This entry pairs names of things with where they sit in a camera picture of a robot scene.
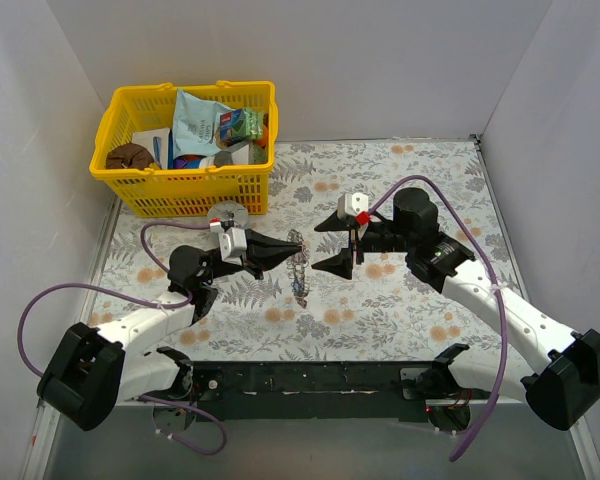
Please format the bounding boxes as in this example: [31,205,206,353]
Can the silver disc keyring organiser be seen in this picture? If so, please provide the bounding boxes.
[286,229,310,309]

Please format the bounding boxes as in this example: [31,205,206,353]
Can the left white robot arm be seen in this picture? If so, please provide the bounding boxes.
[37,227,302,431]

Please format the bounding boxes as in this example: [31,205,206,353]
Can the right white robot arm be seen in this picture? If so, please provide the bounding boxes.
[312,188,600,431]

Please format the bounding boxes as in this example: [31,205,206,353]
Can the floral patterned table mat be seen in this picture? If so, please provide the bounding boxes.
[77,140,541,363]

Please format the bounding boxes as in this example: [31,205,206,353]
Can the yellow plastic basket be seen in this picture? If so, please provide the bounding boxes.
[89,80,278,218]

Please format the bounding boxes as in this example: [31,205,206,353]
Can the orange item in basket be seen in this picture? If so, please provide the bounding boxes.
[254,124,269,148]

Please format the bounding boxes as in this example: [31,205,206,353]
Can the blue green carton box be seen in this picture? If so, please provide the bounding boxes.
[216,107,264,145]

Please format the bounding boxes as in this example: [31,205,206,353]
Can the brown round pouch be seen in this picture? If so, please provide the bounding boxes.
[105,143,154,170]

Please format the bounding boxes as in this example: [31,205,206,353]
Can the white blue paper box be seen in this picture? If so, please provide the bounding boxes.
[131,128,173,169]

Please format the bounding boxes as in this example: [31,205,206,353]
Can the light blue chips bag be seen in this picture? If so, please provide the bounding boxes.
[172,89,232,157]

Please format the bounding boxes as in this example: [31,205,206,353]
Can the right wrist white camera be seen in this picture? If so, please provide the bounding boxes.
[336,192,371,238]

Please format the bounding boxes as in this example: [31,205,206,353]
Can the wrist white camera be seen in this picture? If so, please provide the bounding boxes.
[336,192,371,238]
[209,218,248,266]

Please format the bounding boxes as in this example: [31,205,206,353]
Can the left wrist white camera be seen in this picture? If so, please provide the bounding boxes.
[209,218,248,266]

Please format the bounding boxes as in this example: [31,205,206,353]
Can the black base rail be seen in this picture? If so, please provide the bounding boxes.
[134,349,486,421]

